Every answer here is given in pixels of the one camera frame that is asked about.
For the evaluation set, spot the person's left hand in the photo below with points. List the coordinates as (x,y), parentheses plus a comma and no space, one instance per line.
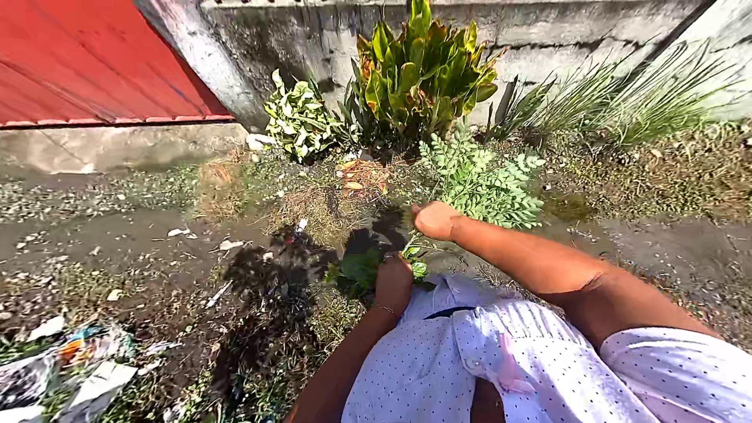
(393,283)

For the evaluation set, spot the person's right hand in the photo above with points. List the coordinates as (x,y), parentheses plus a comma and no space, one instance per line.
(436,221)

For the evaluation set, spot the person's left fingers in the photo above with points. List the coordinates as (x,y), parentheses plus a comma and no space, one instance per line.
(398,260)

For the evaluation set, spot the person's right fingers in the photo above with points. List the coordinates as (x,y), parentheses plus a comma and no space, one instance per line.
(418,215)

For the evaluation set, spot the dark green leaf bunch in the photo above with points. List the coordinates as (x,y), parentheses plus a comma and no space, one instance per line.
(359,269)

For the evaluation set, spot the light green leafy branch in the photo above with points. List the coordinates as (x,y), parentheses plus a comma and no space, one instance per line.
(499,191)

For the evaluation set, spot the person's left forearm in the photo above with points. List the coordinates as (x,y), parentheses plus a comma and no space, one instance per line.
(358,346)

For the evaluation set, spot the person's right forearm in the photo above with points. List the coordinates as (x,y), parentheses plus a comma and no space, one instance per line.
(529,258)

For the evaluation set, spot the pile of dry brown leaves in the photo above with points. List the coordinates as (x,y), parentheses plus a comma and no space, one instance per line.
(364,176)

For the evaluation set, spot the heap of dry grass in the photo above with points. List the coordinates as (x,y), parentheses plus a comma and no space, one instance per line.
(317,212)

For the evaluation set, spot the small white litter piece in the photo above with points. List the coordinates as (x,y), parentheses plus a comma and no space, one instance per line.
(302,225)

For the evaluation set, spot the person's body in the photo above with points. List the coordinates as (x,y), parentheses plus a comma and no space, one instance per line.
(429,364)

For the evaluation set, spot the large yellow-green broad-leaved plant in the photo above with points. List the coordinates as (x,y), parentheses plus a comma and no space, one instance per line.
(414,76)

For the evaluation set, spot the pale variegated leafy plant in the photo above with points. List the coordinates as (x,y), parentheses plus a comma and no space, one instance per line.
(301,120)

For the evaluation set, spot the white litter scrap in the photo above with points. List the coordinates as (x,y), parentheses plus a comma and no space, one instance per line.
(230,244)
(178,232)

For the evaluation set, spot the white stone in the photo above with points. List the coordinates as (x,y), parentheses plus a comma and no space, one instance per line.
(259,141)

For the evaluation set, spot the thin white litter strip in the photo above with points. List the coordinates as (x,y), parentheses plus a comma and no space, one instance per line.
(219,294)

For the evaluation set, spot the tall thin grass clump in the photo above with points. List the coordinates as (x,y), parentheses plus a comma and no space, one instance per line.
(623,106)

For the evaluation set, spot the pile of plastic litter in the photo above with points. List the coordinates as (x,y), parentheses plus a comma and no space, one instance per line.
(94,373)

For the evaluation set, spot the red metal gate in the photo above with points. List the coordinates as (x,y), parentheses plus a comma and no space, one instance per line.
(100,64)

